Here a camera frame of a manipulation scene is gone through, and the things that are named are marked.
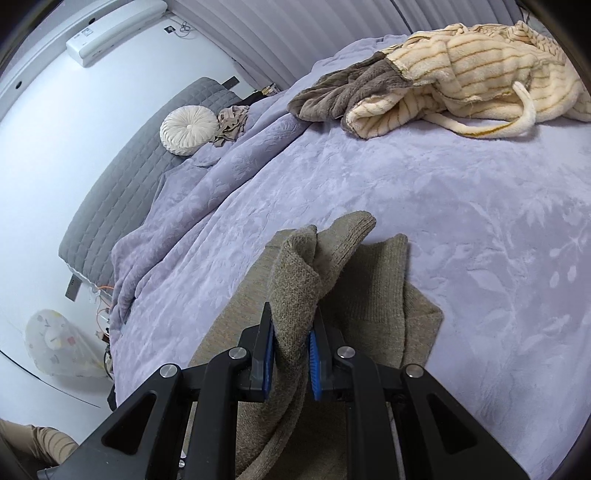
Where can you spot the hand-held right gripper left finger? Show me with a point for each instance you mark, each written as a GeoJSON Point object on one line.
{"type": "Point", "coordinates": [269, 364]}

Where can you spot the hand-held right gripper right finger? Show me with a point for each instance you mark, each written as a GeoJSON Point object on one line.
{"type": "Point", "coordinates": [315, 364]}

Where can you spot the olive knit sweater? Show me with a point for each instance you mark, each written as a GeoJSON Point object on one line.
{"type": "Point", "coordinates": [295, 277]}

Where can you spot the lavender embossed blanket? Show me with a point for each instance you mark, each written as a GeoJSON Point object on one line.
{"type": "Point", "coordinates": [415, 207]}

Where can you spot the grey quilted headboard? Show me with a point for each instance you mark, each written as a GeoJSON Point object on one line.
{"type": "Point", "coordinates": [138, 184]}

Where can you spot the taupe crumpled cloth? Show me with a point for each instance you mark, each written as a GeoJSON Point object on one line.
{"type": "Point", "coordinates": [231, 124]}

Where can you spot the person's khaki trouser leg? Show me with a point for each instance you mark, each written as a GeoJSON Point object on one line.
{"type": "Point", "coordinates": [37, 441]}

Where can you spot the white round pleated pillow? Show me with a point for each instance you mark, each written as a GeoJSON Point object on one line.
{"type": "Point", "coordinates": [188, 130]}

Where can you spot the black bedside object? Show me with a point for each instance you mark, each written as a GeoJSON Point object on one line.
{"type": "Point", "coordinates": [258, 94]}

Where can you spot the grey-brown plush garment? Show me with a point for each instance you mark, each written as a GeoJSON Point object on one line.
{"type": "Point", "coordinates": [341, 92]}

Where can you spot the light grey curtain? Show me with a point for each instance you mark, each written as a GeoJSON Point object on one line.
{"type": "Point", "coordinates": [300, 32]}

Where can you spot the cream striped plush garment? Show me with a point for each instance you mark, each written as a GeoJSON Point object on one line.
{"type": "Point", "coordinates": [485, 60]}

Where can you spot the white air conditioner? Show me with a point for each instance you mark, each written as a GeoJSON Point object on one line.
{"type": "Point", "coordinates": [115, 32]}

